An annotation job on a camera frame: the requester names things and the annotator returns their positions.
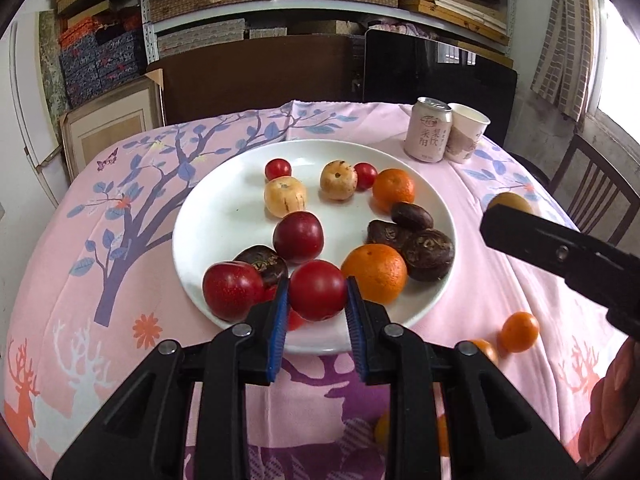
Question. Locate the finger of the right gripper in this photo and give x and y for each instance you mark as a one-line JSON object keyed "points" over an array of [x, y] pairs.
{"points": [[595, 269]]}

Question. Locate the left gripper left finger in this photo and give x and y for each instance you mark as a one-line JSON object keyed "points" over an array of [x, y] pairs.
{"points": [[140, 431]]}

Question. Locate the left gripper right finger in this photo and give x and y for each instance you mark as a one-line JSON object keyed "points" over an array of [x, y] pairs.
{"points": [[493, 433]]}

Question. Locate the small tan longan fruit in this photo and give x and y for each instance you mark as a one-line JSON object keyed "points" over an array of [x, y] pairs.
{"points": [[511, 200]]}

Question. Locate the orange round fruit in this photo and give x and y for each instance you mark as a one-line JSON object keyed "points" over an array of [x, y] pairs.
{"points": [[488, 349], [519, 333]]}

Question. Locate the yellow orange tomato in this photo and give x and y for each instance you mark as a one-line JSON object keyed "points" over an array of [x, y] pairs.
{"points": [[382, 432]]}

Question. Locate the dark purple fruit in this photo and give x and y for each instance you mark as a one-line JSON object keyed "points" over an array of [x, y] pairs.
{"points": [[411, 217], [428, 255], [388, 234], [270, 266]]}

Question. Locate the large orange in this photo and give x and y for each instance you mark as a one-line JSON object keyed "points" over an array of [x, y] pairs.
{"points": [[380, 272]]}

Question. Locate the small orange mandarin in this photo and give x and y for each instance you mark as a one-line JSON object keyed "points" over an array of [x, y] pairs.
{"points": [[393, 186]]}

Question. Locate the striped pepino melon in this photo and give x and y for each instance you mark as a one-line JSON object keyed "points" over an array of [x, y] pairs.
{"points": [[338, 180]]}

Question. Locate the small red cherry tomato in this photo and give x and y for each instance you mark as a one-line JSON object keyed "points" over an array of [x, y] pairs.
{"points": [[277, 168]]}

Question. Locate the person right hand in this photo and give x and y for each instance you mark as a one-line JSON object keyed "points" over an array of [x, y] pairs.
{"points": [[612, 401]]}

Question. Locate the dark wooden chair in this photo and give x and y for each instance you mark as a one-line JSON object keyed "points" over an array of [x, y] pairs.
{"points": [[600, 186]]}

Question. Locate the paper cup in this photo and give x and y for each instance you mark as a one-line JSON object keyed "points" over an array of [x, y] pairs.
{"points": [[468, 126]]}

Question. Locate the patterned curtain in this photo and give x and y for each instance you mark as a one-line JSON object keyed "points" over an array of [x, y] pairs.
{"points": [[564, 71]]}

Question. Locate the pink drink can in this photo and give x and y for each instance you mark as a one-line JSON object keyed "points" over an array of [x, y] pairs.
{"points": [[428, 130]]}

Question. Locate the white plate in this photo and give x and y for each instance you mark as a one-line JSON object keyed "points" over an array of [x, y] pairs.
{"points": [[226, 213]]}

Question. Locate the black monitor screen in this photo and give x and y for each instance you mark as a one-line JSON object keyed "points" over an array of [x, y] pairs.
{"points": [[400, 68]]}

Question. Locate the framed picture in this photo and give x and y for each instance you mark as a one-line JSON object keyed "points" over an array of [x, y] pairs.
{"points": [[131, 108]]}

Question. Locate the white board panel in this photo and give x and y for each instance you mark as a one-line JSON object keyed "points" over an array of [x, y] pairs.
{"points": [[41, 144]]}

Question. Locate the dark wooden cabinet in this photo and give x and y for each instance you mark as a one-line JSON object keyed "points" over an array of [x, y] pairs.
{"points": [[260, 73]]}

